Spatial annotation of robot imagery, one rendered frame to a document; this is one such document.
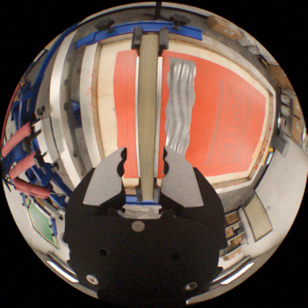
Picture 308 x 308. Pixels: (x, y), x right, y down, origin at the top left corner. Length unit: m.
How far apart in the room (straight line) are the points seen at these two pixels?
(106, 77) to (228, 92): 0.35
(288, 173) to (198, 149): 3.56
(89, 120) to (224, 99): 0.38
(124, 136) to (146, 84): 0.18
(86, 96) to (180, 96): 0.23
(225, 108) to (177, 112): 0.16
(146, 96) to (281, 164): 3.77
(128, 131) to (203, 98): 0.23
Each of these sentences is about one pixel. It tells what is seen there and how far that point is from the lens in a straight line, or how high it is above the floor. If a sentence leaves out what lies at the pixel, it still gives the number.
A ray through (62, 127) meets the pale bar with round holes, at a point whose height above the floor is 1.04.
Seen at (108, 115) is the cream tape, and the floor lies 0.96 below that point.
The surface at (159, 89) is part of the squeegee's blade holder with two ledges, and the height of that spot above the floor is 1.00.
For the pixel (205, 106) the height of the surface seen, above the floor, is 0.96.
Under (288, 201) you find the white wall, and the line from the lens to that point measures 3.88.
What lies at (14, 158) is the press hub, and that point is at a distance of 0.81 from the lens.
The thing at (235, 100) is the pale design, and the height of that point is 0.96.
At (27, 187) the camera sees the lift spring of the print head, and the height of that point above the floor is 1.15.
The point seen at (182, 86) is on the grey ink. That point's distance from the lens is 0.28.
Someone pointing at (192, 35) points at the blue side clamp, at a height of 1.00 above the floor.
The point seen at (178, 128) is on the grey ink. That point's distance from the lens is 0.29.
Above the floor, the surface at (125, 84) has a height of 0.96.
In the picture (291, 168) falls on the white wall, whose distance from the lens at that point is 3.71.
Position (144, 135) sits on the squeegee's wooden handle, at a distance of 0.18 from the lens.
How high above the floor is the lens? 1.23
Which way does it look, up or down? 59 degrees down
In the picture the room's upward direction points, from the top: 176 degrees clockwise
